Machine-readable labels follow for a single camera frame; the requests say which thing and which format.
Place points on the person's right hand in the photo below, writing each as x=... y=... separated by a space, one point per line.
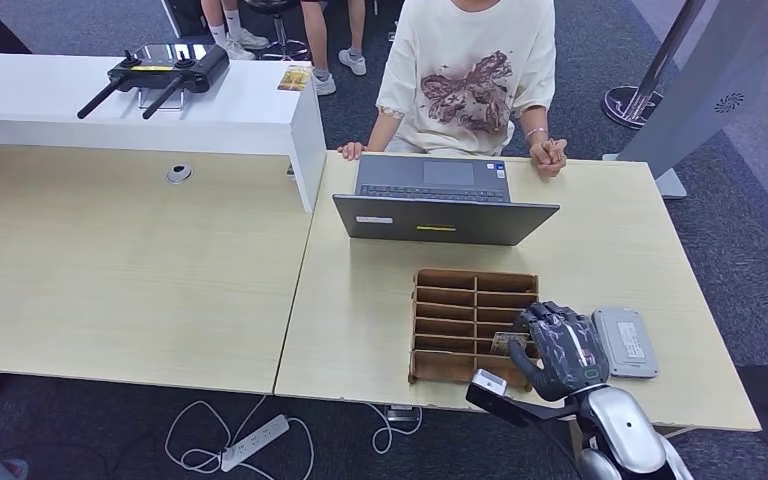
x=352 y=151

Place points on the wooden card organizer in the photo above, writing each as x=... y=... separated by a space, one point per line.
x=450 y=368

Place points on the white power strip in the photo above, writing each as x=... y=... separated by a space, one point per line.
x=255 y=442

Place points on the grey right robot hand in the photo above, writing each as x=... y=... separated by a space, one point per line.
x=569 y=351

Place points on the black camera bracket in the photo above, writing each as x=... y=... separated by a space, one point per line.
x=523 y=411

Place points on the black power adapter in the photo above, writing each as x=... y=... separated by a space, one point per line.
x=402 y=415

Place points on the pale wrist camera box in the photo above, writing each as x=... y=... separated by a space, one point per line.
x=490 y=383

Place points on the white raised counter shelf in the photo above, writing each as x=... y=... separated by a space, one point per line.
x=238 y=119

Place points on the yellow printed card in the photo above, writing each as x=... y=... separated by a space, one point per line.
x=294 y=78

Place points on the person's left forearm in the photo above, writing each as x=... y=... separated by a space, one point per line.
x=535 y=122

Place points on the grey standing kiosk panel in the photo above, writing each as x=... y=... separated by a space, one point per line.
x=708 y=79

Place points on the black remote controller with antennas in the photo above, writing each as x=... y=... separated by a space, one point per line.
x=178 y=66

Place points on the black stool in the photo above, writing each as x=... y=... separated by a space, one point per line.
x=281 y=33

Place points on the printed hotel key card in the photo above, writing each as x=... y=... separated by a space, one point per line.
x=506 y=341

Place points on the person's right forearm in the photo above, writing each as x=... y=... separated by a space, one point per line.
x=380 y=132

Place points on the grey card reader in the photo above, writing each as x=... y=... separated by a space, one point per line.
x=626 y=341

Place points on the person's left hand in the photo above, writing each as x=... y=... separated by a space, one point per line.
x=550 y=158

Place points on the metal stanchion with round base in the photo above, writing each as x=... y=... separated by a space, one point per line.
x=629 y=106

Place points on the grey laptop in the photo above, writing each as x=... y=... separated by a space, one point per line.
x=450 y=222

